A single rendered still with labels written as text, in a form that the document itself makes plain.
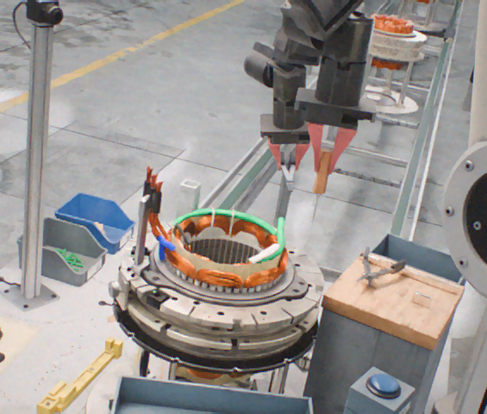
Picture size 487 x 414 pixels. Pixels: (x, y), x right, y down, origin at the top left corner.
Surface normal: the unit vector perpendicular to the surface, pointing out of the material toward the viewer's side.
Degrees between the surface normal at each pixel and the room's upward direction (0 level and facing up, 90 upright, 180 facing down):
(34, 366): 0
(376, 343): 90
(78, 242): 88
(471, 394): 90
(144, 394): 90
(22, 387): 0
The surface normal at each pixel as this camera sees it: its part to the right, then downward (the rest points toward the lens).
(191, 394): 0.00, 0.42
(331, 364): -0.45, 0.31
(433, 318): 0.15, -0.90
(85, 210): -0.25, 0.32
